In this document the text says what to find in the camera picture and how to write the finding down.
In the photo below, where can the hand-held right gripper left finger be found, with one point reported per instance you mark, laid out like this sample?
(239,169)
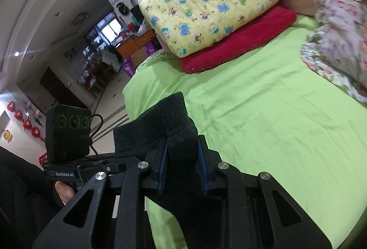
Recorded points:
(162,168)

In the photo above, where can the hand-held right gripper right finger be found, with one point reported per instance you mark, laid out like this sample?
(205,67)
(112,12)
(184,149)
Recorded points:
(202,168)

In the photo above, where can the black pants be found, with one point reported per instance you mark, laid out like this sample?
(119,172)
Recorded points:
(172,123)

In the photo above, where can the person's left forearm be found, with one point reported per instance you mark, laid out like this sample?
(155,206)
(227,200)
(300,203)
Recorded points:
(20,197)

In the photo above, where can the person's left hand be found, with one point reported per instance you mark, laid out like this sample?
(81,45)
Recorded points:
(64,191)

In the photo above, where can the dark door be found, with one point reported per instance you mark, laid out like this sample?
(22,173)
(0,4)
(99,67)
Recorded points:
(54,85)

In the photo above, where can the green bed sheet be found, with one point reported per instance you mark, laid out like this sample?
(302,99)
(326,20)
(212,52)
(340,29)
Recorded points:
(258,108)

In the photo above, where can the purple bag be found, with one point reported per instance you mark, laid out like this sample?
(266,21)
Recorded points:
(127,67)

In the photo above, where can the orange cabinet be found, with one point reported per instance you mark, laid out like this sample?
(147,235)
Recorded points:
(132,44)

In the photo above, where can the window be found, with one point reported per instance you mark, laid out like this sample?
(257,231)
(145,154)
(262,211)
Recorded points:
(110,27)

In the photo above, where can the red towel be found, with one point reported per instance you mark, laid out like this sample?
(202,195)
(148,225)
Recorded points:
(235,40)

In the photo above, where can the yellow cartoon print quilt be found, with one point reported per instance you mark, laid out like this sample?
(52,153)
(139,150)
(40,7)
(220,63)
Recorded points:
(206,2)

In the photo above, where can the floral ruffled cloth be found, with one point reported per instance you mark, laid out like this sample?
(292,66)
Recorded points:
(338,37)

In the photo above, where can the red heart wall ornament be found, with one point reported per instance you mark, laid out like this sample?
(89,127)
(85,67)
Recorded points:
(11,107)
(18,116)
(27,124)
(35,131)

